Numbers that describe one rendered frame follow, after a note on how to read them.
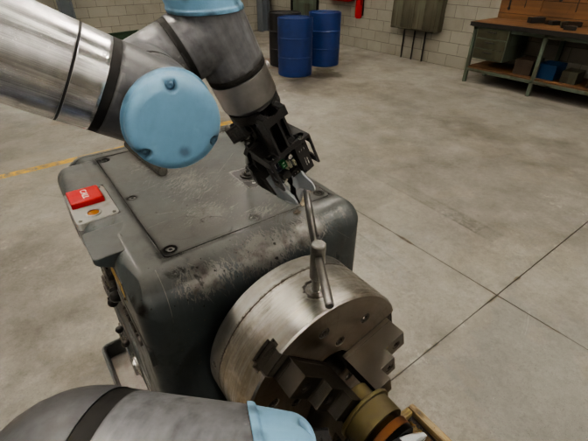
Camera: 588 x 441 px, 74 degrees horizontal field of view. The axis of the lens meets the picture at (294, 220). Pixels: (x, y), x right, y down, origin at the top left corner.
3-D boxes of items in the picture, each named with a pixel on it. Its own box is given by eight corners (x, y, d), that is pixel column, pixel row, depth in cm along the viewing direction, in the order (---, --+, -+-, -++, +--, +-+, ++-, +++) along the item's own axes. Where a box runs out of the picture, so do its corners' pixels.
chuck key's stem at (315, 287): (323, 307, 60) (327, 248, 54) (309, 308, 60) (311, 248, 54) (320, 297, 62) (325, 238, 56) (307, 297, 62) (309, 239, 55)
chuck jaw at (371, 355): (329, 341, 66) (379, 300, 70) (333, 355, 70) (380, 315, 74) (376, 389, 59) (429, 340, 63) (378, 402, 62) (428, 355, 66)
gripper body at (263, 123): (283, 196, 55) (248, 129, 47) (253, 173, 61) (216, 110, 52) (323, 163, 57) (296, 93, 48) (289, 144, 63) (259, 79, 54)
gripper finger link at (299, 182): (315, 214, 64) (297, 174, 57) (294, 199, 68) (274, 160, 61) (328, 202, 64) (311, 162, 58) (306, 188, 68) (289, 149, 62)
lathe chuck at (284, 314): (227, 434, 72) (207, 316, 54) (353, 351, 87) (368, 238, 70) (253, 478, 66) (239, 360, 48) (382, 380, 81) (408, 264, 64)
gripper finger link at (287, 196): (301, 227, 63) (281, 188, 57) (281, 211, 67) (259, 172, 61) (315, 214, 64) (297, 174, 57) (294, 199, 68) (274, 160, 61)
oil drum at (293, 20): (271, 73, 681) (269, 16, 632) (297, 67, 711) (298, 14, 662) (291, 80, 642) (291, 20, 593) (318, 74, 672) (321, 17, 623)
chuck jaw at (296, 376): (299, 370, 65) (253, 364, 56) (316, 346, 65) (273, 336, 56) (344, 423, 57) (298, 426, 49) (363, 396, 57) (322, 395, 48)
